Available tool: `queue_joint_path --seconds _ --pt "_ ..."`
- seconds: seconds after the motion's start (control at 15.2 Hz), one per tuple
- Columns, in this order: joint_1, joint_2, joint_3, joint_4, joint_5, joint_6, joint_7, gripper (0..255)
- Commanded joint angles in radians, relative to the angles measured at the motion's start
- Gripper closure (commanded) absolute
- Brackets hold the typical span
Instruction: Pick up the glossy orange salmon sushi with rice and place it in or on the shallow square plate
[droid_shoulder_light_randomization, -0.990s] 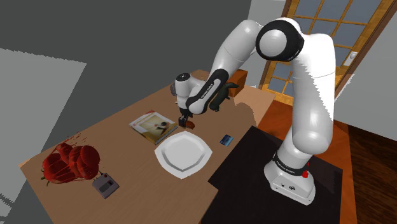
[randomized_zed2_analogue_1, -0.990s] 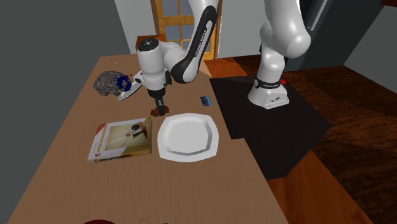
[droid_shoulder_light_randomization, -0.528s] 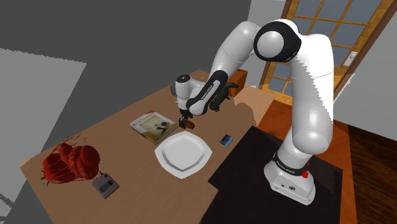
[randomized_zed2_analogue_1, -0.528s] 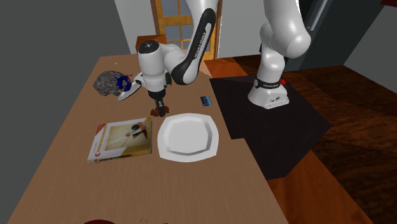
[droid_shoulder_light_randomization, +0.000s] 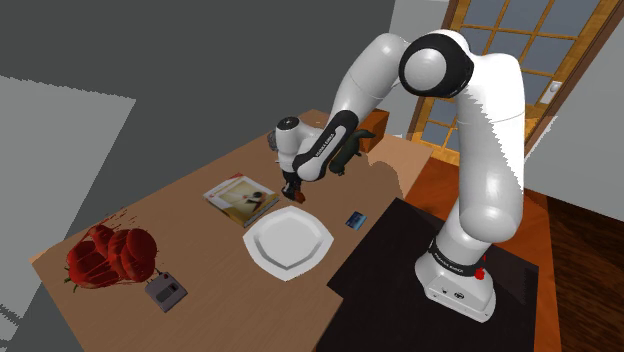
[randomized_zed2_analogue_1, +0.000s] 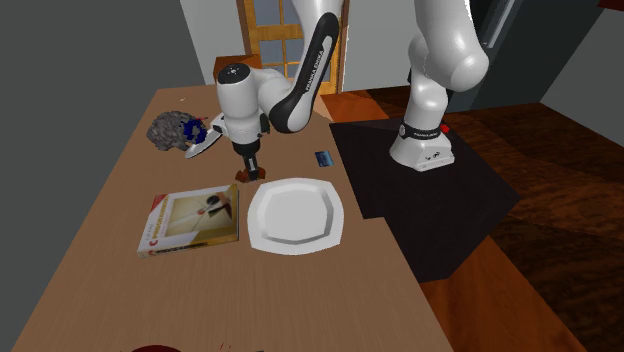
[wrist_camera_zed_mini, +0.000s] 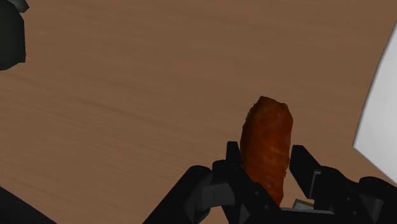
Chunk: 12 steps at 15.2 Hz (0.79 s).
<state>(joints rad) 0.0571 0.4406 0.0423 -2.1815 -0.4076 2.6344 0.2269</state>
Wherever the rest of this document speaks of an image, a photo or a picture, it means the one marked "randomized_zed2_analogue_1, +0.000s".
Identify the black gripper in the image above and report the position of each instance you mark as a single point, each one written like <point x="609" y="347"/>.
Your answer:
<point x="246" y="149"/>

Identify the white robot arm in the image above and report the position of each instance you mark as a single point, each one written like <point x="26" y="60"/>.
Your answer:
<point x="431" y="97"/>

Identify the small brown object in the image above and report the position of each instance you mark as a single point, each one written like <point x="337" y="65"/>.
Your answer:
<point x="242" y="175"/>

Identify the small blue card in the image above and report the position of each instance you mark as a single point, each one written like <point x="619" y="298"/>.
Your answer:
<point x="324" y="159"/>

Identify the white square plate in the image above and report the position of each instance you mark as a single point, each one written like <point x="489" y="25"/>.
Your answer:
<point x="292" y="214"/>

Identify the grey and blue lumpy object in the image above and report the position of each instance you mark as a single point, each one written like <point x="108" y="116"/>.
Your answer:
<point x="168" y="130"/>

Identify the yellow and white book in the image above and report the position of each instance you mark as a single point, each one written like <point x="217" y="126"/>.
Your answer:
<point x="190" y="219"/>

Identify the wooden door with glass panes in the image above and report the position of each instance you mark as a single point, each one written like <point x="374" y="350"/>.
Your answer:
<point x="273" y="34"/>

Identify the dark robot stand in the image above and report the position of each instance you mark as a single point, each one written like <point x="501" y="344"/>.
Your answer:
<point x="429" y="209"/>

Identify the dark red round object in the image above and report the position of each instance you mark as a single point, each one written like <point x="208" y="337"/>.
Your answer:
<point x="156" y="349"/>

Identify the dark doorway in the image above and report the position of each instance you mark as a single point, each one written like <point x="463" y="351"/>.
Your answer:
<point x="526" y="44"/>

